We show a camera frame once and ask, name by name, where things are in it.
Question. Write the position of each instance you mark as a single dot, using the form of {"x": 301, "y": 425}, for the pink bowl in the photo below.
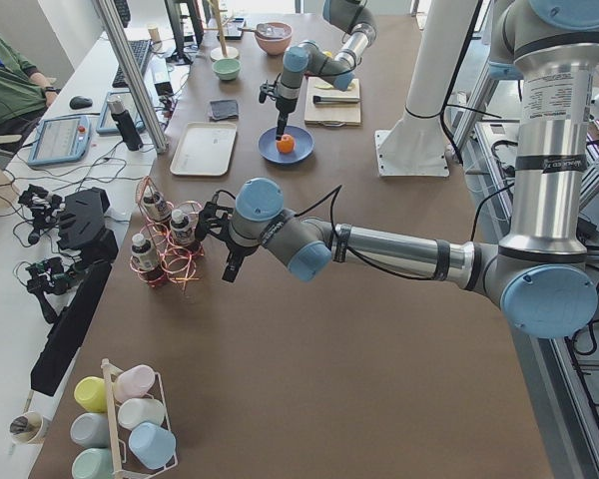
{"x": 273, "y": 37}

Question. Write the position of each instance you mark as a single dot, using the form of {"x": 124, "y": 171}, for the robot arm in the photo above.
{"x": 353, "y": 19}
{"x": 536, "y": 272}

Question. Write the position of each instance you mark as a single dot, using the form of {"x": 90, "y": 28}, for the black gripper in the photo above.
{"x": 284, "y": 107}
{"x": 234, "y": 252}

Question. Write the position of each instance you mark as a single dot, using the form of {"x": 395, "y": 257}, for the cream rabbit tray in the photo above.
{"x": 204, "y": 149}

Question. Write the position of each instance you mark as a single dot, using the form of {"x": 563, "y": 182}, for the paper cup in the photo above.
{"x": 28, "y": 428}

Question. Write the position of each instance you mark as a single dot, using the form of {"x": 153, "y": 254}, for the blue cup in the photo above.
{"x": 153, "y": 445}

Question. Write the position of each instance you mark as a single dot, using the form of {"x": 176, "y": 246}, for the white cup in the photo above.
{"x": 135, "y": 411}

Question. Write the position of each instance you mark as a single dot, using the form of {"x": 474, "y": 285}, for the wooden stand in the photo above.
{"x": 215, "y": 25}

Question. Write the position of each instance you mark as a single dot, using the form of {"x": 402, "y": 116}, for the steel muddler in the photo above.
{"x": 334, "y": 100}

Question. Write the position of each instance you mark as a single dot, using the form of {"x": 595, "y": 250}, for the pink cup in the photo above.
{"x": 134, "y": 382}

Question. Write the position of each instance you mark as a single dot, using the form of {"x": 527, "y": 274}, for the black computer mouse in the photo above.
{"x": 80, "y": 102}

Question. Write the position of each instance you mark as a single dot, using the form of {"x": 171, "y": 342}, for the white cup rack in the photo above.
{"x": 125, "y": 463}

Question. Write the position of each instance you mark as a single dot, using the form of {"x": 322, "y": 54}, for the wooden cutting board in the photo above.
{"x": 331, "y": 115}

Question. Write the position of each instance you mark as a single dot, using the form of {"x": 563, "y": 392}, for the tea bottle right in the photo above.
{"x": 182, "y": 232}

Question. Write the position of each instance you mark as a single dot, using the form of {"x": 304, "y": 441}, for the blue plate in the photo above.
{"x": 302, "y": 149}

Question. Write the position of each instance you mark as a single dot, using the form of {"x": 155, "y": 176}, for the copper wire bottle rack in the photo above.
{"x": 179, "y": 264}

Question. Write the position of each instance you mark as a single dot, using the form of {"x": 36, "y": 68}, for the tea bottle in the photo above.
{"x": 182, "y": 232}
{"x": 146, "y": 262}
{"x": 155, "y": 205}

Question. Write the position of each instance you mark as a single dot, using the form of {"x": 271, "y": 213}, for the orange fruit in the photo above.
{"x": 286, "y": 144}

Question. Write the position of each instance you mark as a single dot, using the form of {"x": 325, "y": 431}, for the black thermos bottle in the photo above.
{"x": 125, "y": 124}

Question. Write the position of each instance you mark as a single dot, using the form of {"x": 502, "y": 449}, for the green bowl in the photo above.
{"x": 227, "y": 69}

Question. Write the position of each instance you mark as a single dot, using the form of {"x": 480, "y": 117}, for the tea bottle front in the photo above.
{"x": 146, "y": 262}

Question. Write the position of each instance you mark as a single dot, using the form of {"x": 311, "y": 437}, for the teach pendant tablet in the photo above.
{"x": 61, "y": 140}

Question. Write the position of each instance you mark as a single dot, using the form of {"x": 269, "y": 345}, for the yellow cup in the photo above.
{"x": 90, "y": 394}

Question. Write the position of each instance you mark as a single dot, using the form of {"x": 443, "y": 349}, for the grey cup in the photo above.
{"x": 91, "y": 430}

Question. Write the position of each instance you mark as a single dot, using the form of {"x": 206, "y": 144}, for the tea bottle left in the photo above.
{"x": 155, "y": 205}

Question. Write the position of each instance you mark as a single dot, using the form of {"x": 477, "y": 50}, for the person in green shirt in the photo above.
{"x": 25, "y": 93}

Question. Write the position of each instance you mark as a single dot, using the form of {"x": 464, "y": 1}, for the mint cup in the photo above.
{"x": 93, "y": 463}

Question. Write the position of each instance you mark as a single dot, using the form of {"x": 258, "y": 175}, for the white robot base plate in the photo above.
{"x": 411, "y": 153}

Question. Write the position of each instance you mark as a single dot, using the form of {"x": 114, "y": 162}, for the grey folded cloth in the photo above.
{"x": 223, "y": 109}

